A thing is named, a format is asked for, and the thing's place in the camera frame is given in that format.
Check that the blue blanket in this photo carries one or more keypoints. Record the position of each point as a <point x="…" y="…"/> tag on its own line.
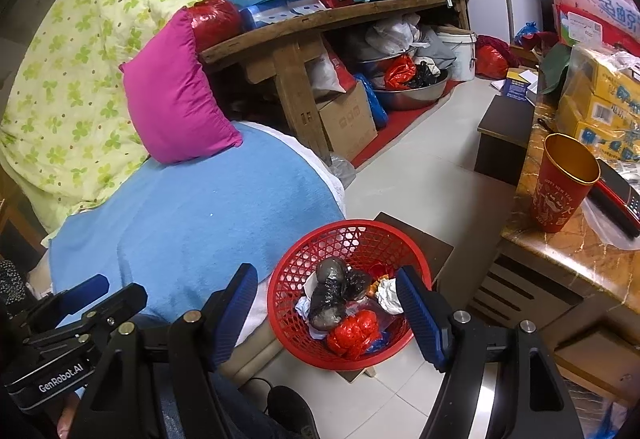
<point x="190" y="229"/>

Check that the large red plastic bag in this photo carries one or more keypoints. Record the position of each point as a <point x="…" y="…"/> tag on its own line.
<point x="492" y="61"/>

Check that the yellow carton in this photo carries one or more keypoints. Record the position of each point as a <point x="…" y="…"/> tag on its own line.
<point x="600" y="109"/>

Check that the crumpled blue plastic bag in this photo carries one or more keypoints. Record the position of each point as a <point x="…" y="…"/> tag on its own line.
<point x="377" y="344"/>

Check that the green floral quilt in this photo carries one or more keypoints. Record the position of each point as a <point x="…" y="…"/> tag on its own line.
<point x="75" y="94"/>

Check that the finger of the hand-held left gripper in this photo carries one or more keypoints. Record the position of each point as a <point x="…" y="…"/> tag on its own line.
<point x="125" y="299"/>
<point x="85" y="291"/>

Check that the clear plastic bag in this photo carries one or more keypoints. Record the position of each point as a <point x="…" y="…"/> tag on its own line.
<point x="342" y="169"/>

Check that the crumpled red plastic bag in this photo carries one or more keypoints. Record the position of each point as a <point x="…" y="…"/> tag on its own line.
<point x="352" y="334"/>

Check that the person's left hand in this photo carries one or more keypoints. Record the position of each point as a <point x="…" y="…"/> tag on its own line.
<point x="67" y="419"/>

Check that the black shoe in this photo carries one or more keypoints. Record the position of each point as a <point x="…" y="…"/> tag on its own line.
<point x="290" y="411"/>

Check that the person's blue jeans leg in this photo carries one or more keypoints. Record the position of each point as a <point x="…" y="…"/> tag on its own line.
<point x="240" y="414"/>

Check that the white plastic bucket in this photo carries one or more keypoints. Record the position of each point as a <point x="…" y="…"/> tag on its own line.
<point x="462" y="54"/>

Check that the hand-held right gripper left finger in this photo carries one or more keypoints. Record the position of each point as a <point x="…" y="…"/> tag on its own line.
<point x="240" y="304"/>

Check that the metal basin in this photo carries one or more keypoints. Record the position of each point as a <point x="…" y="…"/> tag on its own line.
<point x="415" y="94"/>

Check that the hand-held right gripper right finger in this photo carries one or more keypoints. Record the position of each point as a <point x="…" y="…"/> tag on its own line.
<point x="420" y="314"/>

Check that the black plastic bag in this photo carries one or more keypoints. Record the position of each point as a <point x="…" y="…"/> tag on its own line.
<point x="325" y="304"/>
<point x="425" y="74"/>

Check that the pink pillow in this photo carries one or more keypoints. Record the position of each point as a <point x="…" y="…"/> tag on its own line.
<point x="175" y="94"/>

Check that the red floor mat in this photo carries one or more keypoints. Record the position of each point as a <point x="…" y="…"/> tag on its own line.
<point x="400" y="124"/>

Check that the green cloth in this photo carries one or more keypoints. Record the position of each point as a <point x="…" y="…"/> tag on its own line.
<point x="555" y="69"/>

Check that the blue and red bag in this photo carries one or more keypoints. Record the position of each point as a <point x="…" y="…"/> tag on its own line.
<point x="527" y="31"/>

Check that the shiny red plastic bag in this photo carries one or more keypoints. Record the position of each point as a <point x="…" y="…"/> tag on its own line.
<point x="215" y="21"/>

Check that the wooden bench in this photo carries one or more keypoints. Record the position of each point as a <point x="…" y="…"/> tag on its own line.
<point x="300" y="84"/>

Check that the brown cardboard box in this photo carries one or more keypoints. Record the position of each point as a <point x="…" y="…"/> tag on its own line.
<point x="347" y="124"/>

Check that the crumpled white paper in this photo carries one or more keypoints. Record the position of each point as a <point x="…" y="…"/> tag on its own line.
<point x="387" y="296"/>

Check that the blue yellow box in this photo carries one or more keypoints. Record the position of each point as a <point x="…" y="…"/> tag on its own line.
<point x="517" y="86"/>

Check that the red cup with gold rim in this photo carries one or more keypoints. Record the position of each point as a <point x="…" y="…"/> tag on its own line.
<point x="557" y="199"/>

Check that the red white plastic bag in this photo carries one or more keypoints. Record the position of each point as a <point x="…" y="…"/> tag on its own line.
<point x="332" y="69"/>

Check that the blue white patterned box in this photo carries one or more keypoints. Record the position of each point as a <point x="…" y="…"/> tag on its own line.
<point x="285" y="11"/>

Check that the white printed plastic bag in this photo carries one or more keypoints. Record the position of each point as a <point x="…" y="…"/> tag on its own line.
<point x="600" y="4"/>

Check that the marble top cabinet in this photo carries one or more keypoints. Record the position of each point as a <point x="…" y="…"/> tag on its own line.
<point x="550" y="259"/>

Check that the grey cloth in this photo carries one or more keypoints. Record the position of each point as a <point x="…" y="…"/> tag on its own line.
<point x="437" y="49"/>

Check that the dark wooden stool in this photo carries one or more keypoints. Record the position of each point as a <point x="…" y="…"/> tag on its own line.
<point x="500" y="144"/>
<point x="435" y="249"/>

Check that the white paper scrap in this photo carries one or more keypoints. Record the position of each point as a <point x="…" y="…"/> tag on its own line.
<point x="302" y="306"/>

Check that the red plastic mesh basket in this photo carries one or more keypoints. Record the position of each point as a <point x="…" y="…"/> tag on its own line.
<point x="300" y="259"/>

